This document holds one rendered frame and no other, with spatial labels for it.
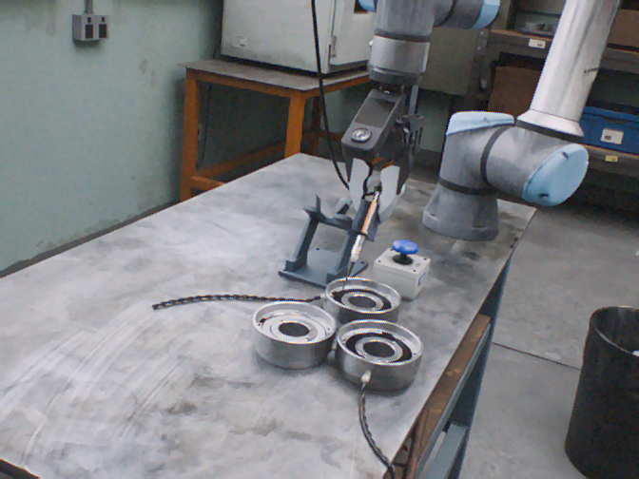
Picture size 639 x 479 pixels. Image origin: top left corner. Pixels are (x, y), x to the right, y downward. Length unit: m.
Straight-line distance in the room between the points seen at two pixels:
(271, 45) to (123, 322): 2.39
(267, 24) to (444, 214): 2.01
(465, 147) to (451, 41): 3.38
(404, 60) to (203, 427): 0.52
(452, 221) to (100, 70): 1.85
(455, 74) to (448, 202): 3.36
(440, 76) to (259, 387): 4.01
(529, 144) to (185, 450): 0.79
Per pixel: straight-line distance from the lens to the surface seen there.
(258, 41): 3.24
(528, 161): 1.24
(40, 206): 2.77
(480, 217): 1.36
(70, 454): 0.72
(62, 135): 2.78
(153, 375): 0.82
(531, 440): 2.26
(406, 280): 1.05
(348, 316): 0.92
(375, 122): 0.91
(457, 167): 1.33
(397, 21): 0.93
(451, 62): 4.67
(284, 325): 0.89
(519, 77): 4.29
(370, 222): 0.97
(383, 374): 0.81
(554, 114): 1.25
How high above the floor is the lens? 1.26
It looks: 22 degrees down
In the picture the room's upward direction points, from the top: 7 degrees clockwise
